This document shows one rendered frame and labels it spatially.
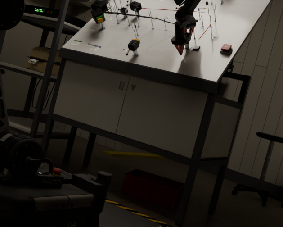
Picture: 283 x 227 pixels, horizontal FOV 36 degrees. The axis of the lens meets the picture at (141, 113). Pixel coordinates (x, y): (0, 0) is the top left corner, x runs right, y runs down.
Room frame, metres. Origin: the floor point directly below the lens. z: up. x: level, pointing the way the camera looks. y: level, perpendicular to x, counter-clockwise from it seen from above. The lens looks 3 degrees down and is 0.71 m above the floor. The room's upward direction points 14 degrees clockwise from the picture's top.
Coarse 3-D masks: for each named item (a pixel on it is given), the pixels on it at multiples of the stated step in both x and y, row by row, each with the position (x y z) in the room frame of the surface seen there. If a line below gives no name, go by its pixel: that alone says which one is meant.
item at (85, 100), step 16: (80, 64) 2.98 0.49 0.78; (64, 80) 3.03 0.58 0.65; (80, 80) 2.97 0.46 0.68; (96, 80) 2.90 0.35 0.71; (112, 80) 2.84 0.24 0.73; (128, 80) 2.78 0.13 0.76; (64, 96) 3.01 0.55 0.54; (80, 96) 2.95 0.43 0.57; (96, 96) 2.88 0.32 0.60; (112, 96) 2.82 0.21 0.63; (64, 112) 3.00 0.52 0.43; (80, 112) 2.93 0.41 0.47; (96, 112) 2.87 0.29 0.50; (112, 112) 2.81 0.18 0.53; (112, 128) 2.79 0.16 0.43
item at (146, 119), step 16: (144, 80) 2.72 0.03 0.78; (128, 96) 2.77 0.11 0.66; (144, 96) 2.71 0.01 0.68; (160, 96) 2.66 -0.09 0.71; (176, 96) 2.60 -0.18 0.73; (192, 96) 2.56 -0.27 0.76; (128, 112) 2.75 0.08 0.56; (144, 112) 2.70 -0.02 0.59; (160, 112) 2.64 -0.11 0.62; (176, 112) 2.59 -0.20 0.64; (192, 112) 2.54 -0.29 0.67; (128, 128) 2.74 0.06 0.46; (144, 128) 2.68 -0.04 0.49; (160, 128) 2.63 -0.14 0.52; (176, 128) 2.58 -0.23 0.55; (192, 128) 2.53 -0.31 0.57; (160, 144) 2.62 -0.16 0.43; (176, 144) 2.56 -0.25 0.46; (192, 144) 2.52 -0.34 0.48
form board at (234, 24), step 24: (120, 0) 3.38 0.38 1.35; (144, 0) 3.31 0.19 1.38; (168, 0) 3.24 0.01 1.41; (216, 0) 3.11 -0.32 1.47; (240, 0) 3.05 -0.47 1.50; (264, 0) 2.99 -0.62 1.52; (96, 24) 3.18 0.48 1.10; (120, 24) 3.12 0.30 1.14; (144, 24) 3.06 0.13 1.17; (168, 24) 3.00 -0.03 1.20; (216, 24) 2.89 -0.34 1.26; (240, 24) 2.84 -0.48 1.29; (72, 48) 3.00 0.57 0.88; (120, 48) 2.89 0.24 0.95; (144, 48) 2.84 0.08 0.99; (168, 48) 2.79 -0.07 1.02; (192, 48) 2.74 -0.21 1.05; (216, 48) 2.69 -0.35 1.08; (192, 72) 2.57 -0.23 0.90; (216, 72) 2.52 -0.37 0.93
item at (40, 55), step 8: (40, 48) 3.25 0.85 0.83; (48, 48) 3.30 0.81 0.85; (32, 56) 3.22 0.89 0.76; (40, 56) 3.18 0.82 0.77; (48, 56) 3.16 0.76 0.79; (56, 56) 3.19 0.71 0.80; (32, 64) 3.18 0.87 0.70; (40, 64) 3.15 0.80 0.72; (56, 64) 3.22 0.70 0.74; (56, 72) 3.23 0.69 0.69
